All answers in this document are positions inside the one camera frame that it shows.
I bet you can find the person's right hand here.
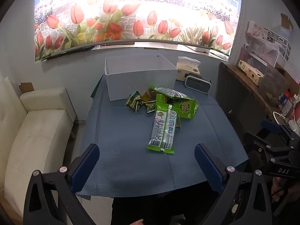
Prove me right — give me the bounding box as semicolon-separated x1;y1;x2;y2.
271;177;299;203

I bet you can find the white leather sofa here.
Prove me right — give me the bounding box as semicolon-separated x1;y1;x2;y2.
0;76;77;218

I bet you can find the wide green snack bag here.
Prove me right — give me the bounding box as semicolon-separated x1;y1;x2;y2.
155;93;199;120

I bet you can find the dark green mat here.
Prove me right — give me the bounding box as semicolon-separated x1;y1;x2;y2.
90;75;104;98

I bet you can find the red and blue bottle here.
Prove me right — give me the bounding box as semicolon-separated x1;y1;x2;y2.
279;91;293;113

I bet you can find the small yellow packet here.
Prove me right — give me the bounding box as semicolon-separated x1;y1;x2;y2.
140;87;157;102

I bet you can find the clear plastic organizer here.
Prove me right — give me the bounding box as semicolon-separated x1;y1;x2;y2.
239;37;279;68

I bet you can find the white drawer organizer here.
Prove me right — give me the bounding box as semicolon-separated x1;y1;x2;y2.
267;29;291;61

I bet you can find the grey speaker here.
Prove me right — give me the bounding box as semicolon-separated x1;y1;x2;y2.
184;73;212;95

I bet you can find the clear silver snack packet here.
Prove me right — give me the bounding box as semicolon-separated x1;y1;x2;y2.
153;86;188;99

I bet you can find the small dark green packet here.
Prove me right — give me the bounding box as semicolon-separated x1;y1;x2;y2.
126;91;142;106
131;100;144;114

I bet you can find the tissue pack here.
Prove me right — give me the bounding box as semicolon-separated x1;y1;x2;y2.
175;56;201;81

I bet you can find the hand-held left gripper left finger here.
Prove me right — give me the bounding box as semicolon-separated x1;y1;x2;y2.
23;143;100;225

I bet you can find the brown cardboard piece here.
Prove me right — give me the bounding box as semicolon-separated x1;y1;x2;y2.
281;13;293;30
19;82;35;94

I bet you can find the white cable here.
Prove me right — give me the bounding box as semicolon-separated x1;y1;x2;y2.
273;111;296;127

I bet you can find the white cardboard box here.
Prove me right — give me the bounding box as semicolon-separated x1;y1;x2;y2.
104;53;179;102

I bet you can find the small green yellow-cornered packet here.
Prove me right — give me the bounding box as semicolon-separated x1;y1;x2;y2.
143;101;156;113

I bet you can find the wooden side table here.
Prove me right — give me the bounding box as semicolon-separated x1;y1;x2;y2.
219;61;300;146

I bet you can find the clear brown container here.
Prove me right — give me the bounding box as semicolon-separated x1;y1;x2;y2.
258;63;290;107

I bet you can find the pink floral box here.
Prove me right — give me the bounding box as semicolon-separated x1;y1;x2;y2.
247;21;269;40

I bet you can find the white power strip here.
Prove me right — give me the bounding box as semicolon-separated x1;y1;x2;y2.
185;44;211;53

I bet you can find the long green snack packet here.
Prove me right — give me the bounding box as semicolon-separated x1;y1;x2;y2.
146;109;180;154

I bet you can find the beige carton with holes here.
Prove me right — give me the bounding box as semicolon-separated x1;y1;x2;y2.
237;60;264;86

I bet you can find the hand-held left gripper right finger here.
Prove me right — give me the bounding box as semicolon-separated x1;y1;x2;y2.
194;143;273;225

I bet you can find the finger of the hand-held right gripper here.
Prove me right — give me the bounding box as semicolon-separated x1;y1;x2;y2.
243;132;294;167
261;119;300;146

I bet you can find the tulip wall poster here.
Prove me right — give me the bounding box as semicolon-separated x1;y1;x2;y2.
34;0;242;62

